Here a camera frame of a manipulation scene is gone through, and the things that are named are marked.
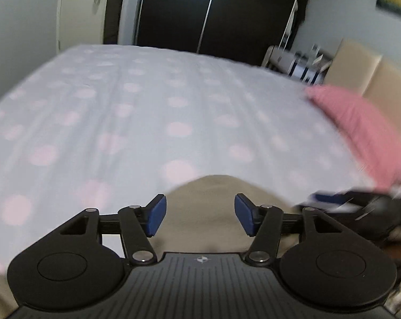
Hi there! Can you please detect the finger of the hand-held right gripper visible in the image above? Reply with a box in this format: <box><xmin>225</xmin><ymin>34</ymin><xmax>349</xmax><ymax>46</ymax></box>
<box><xmin>298</xmin><ymin>189</ymin><xmax>381</xmax><ymax>214</ymax></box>

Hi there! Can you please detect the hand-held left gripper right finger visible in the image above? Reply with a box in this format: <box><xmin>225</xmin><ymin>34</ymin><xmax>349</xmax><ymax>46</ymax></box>
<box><xmin>234</xmin><ymin>193</ymin><xmax>345</xmax><ymax>267</ymax></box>

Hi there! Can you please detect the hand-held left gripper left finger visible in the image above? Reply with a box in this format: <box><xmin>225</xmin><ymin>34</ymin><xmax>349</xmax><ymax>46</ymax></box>
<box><xmin>59</xmin><ymin>194</ymin><xmax>168</xmax><ymax>267</ymax></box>

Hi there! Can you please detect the taupe fleece garment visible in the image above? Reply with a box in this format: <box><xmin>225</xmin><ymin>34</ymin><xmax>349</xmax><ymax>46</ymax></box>
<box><xmin>151</xmin><ymin>174</ymin><xmax>307</xmax><ymax>260</ymax></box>

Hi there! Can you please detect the pink pillow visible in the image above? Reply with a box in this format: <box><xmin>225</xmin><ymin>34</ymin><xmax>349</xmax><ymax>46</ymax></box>
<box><xmin>303</xmin><ymin>85</ymin><xmax>401</xmax><ymax>190</ymax></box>

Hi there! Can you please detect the bed with polka dot sheet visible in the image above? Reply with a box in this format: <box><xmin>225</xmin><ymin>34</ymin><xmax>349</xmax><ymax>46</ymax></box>
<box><xmin>0</xmin><ymin>44</ymin><xmax>387</xmax><ymax>273</ymax></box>

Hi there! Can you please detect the beige padded headboard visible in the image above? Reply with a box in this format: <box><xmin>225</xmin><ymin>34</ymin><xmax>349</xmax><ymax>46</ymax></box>
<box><xmin>323</xmin><ymin>38</ymin><xmax>401</xmax><ymax>140</ymax></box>

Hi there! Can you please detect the white nightstand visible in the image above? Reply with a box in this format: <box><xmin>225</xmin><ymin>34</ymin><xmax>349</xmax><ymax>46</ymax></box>
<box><xmin>262</xmin><ymin>45</ymin><xmax>332</xmax><ymax>85</ymax></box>

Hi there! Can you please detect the white metal rack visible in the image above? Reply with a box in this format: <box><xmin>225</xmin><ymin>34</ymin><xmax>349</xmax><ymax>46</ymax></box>
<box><xmin>278</xmin><ymin>2</ymin><xmax>301</xmax><ymax>52</ymax></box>

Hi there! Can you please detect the black sliding wardrobe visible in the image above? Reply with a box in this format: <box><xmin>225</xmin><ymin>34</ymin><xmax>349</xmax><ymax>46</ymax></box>
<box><xmin>104</xmin><ymin>0</ymin><xmax>307</xmax><ymax>67</ymax></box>

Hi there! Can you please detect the white door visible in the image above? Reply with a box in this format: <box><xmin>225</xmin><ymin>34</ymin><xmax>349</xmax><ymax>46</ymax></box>
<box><xmin>56</xmin><ymin>0</ymin><xmax>111</xmax><ymax>54</ymax></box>

